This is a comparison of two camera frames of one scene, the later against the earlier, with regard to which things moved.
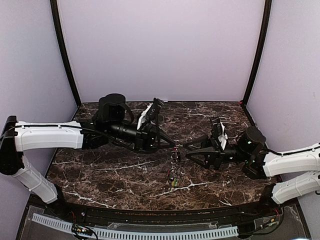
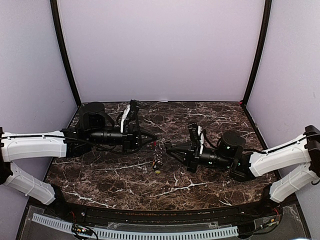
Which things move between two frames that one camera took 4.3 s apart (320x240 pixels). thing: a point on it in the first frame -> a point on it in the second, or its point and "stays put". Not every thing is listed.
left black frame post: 57,21 stays put
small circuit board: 81,230 stays put
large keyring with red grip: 172,173 -> 158,159
